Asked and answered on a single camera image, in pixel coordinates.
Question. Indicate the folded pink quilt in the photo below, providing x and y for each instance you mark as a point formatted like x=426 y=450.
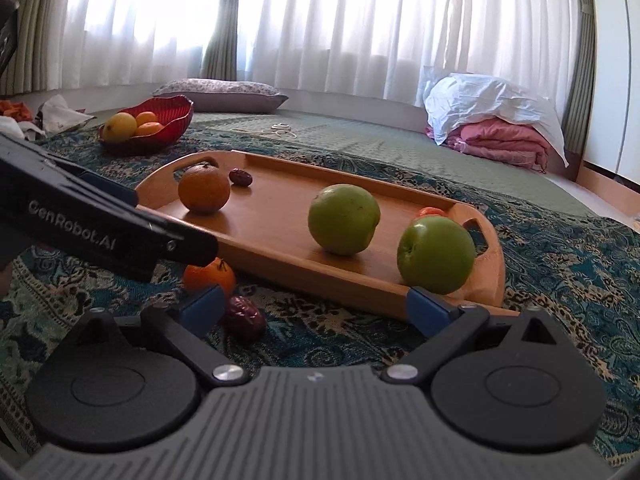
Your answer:
x=500 y=142

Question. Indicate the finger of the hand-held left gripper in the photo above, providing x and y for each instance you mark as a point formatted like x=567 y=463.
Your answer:
x=110 y=189
x=195 y=247

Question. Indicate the red leaf-shaped bowl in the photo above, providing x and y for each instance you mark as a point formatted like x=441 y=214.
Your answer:
x=172 y=125

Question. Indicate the white wardrobe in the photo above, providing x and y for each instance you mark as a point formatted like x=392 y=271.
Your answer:
x=617 y=70

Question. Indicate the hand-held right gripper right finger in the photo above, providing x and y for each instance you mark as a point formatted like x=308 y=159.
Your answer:
x=425 y=310

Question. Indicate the small tangerine with stem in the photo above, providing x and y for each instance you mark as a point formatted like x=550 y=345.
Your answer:
x=212 y=279

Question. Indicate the white and pink bedding pile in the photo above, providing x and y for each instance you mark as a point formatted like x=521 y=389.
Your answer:
x=490 y=100

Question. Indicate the small orange fruit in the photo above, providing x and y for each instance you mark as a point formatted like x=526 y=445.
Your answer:
x=150 y=129
x=146 y=117

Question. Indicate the green bed cover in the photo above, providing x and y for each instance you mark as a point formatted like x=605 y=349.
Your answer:
x=380 y=145

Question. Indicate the teal paisley blanket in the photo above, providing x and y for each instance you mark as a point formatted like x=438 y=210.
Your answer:
x=550 y=270

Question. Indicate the beige drape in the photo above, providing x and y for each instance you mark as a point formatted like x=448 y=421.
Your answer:
x=35 y=35

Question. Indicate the yellow fruit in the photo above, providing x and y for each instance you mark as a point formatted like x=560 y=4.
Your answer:
x=120 y=126

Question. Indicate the red date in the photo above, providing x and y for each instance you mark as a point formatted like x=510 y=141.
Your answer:
x=240 y=177
x=247 y=317

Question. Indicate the floral pillow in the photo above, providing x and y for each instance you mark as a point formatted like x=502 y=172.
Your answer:
x=220 y=94

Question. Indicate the orange cloth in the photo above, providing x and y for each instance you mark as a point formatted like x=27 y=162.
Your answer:
x=14 y=110

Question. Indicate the green apple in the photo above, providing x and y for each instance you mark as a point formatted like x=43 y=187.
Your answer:
x=436 y=255
x=344 y=219

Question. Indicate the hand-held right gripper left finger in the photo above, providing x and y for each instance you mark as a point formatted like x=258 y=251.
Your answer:
x=202 y=307

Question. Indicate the dark object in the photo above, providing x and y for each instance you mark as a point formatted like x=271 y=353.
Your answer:
x=7 y=35

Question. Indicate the large orange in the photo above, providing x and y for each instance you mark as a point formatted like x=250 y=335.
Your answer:
x=204 y=187

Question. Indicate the white sheer curtain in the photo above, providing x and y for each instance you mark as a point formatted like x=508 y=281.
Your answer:
x=375 y=25

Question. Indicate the grey-green drape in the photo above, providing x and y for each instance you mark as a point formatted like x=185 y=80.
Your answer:
x=580 y=85
x=222 y=35

